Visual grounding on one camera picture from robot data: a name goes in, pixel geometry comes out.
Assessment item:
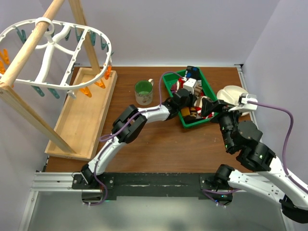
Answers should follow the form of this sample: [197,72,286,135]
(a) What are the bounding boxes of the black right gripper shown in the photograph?
[199,97,246,150]

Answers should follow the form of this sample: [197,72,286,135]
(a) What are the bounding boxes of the black blue logo sock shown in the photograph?
[184,65,201,80]

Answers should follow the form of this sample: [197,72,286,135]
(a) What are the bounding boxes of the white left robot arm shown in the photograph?
[80,89,197,189]

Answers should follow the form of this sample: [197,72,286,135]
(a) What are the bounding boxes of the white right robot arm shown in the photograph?
[201,94,308,224]

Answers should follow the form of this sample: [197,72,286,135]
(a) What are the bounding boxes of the white oval sock hanger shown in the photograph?
[0,17,114,99]

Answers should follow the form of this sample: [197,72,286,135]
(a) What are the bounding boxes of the cream divided plate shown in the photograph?
[216,85,248,106]

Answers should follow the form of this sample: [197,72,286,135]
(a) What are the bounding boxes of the green plastic tray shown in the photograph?
[161,68,217,128]

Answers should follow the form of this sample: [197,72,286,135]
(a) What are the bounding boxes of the green ceramic mug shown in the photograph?
[134,79,154,106]

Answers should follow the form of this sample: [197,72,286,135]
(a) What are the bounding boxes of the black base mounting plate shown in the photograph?
[71,171,241,205]

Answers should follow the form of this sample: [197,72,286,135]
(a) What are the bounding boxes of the wooden drying rack frame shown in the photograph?
[0,0,117,161]

